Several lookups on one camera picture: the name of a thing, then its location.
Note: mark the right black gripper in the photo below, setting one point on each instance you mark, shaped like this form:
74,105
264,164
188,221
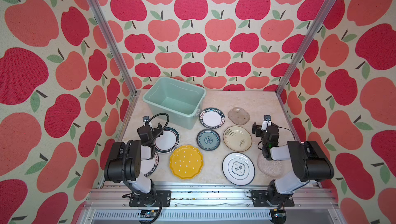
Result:
258,129

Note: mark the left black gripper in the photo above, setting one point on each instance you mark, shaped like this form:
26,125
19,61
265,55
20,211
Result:
145,131

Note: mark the white plate black quatrefoil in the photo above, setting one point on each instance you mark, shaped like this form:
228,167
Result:
238,169

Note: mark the yellow dotted scalloped plate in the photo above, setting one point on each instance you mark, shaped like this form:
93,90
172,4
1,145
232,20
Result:
186,162

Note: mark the white plate red-green lettered rim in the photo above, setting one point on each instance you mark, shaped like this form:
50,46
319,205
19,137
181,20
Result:
212,118

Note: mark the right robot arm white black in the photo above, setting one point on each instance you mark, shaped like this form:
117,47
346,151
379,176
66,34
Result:
309,162

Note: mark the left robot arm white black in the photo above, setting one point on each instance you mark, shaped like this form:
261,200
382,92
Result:
125,159

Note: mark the mint green plastic bin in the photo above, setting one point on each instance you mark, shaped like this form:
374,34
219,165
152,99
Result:
182,101

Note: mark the white plate dark green rim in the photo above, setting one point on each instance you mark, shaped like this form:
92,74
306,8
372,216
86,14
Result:
168,141

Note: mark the white plate lettered rim front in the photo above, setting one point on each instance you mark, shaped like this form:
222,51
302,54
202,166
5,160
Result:
149,166

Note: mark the clear glass textured plate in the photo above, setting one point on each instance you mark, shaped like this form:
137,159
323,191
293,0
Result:
272,169

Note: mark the cream plate with plant drawing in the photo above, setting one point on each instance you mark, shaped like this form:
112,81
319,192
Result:
237,138

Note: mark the brown speckled square plate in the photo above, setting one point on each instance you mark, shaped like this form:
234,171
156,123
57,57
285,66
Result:
238,116

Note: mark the teal patterned small plate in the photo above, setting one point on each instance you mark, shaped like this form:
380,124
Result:
208,140

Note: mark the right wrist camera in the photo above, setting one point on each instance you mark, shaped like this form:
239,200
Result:
266,122

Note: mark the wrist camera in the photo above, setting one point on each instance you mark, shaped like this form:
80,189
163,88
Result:
146,119
266,122

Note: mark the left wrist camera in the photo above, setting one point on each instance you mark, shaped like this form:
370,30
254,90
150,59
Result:
146,119

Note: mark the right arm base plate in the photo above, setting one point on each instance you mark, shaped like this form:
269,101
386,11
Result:
265,199

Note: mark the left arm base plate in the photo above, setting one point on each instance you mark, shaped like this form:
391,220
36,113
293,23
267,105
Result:
162,198

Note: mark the aluminium front rail frame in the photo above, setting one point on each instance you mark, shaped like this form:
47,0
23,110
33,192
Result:
188,203

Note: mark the left aluminium corner post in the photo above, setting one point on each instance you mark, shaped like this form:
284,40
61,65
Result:
112,45

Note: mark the aluminium corner post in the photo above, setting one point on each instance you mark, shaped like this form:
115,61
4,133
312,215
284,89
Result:
316,25
112,45

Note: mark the right aluminium corner post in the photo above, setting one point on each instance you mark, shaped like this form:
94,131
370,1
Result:
316,25

